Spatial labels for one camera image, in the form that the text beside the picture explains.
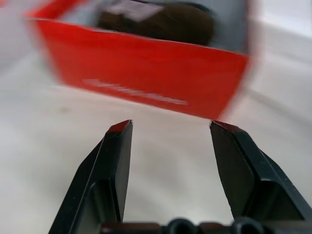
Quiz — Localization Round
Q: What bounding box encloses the dark brown shoe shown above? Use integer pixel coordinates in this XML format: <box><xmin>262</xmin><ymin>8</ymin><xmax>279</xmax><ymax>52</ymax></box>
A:
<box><xmin>96</xmin><ymin>0</ymin><xmax>216</xmax><ymax>46</ymax></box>

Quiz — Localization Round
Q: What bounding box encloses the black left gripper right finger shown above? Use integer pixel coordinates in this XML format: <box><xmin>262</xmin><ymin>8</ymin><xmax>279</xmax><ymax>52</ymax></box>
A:
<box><xmin>209</xmin><ymin>120</ymin><xmax>312</xmax><ymax>229</ymax></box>

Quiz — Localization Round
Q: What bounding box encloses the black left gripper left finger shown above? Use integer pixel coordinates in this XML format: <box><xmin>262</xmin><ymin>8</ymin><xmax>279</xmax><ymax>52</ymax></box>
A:
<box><xmin>48</xmin><ymin>119</ymin><xmax>134</xmax><ymax>234</ymax></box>

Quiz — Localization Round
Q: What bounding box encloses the red cardboard shoebox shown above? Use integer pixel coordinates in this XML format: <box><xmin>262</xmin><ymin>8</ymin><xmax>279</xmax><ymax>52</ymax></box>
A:
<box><xmin>23</xmin><ymin>0</ymin><xmax>265</xmax><ymax>121</ymax></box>

